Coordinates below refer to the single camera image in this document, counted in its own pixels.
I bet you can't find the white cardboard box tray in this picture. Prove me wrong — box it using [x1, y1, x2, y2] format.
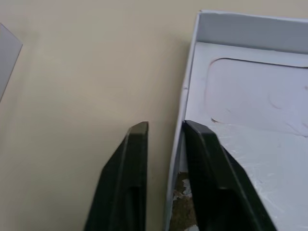
[164, 10, 308, 231]

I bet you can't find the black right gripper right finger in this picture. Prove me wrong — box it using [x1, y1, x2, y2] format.
[183, 119, 277, 231]

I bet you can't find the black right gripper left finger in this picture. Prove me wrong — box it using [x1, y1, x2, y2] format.
[84, 121, 149, 231]

